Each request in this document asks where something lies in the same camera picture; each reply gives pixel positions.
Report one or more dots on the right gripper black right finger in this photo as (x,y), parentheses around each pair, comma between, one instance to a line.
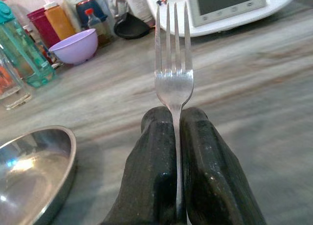
(207,173)

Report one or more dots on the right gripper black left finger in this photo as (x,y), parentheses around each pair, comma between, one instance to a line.
(151,166)

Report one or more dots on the silver metal fork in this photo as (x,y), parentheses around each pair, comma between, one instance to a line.
(174,88)

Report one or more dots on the round steel plate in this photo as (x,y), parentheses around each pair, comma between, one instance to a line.
(31,176)

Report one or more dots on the small purple plastic bowl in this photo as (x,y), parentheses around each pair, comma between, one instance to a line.
(78,47)

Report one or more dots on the black dish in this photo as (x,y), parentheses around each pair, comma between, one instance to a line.
(130,27)

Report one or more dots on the small red capped bottle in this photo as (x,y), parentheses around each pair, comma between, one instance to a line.
(99,27)

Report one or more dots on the clear drinking glass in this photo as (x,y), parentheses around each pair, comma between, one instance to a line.
(9,88)

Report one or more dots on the teal water bottle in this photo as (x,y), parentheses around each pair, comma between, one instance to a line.
(27,53)

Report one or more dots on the dark blue jar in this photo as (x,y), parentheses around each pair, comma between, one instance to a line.
(84,12)

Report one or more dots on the orange squeeze bottle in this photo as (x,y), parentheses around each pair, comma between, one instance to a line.
(60,22)

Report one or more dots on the white food processor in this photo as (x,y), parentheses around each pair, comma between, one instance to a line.
(274,12)

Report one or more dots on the magenta plastic container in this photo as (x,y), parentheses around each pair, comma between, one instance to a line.
(41,27)

